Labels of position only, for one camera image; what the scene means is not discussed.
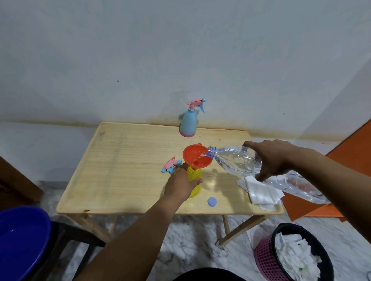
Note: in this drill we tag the person's left hand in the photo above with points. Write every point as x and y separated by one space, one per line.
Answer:
179 185

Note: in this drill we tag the person's right hand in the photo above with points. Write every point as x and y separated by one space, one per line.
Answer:
278 157

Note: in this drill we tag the yellow spray bottle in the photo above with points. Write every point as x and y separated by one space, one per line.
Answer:
194 173

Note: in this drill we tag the red plastic funnel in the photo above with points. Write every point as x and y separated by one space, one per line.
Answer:
192 153

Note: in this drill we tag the blue bottle cap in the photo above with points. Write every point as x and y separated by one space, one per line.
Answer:
212 201

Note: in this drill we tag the clear plastic water bottle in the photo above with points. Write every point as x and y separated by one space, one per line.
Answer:
232 162

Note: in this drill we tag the person's left forearm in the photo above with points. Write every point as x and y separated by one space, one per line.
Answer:
130 246

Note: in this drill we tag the person's right forearm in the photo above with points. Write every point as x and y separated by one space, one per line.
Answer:
336 182

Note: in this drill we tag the person's black shorts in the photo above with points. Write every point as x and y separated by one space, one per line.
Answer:
208 275

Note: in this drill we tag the stack of white paper tissues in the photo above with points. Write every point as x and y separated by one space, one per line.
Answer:
263 197

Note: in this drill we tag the orange shelf cabinet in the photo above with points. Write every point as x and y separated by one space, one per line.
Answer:
353 144

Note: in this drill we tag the crumpled white paper waste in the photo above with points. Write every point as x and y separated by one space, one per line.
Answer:
292 254

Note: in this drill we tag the pink mesh waste basket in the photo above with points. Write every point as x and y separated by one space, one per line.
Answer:
265 257

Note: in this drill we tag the black stool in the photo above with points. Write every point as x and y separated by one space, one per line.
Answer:
72 234

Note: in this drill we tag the brown wooden furniture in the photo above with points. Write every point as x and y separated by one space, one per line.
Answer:
17 188

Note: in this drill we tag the blue plastic basin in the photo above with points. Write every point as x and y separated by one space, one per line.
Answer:
23 243

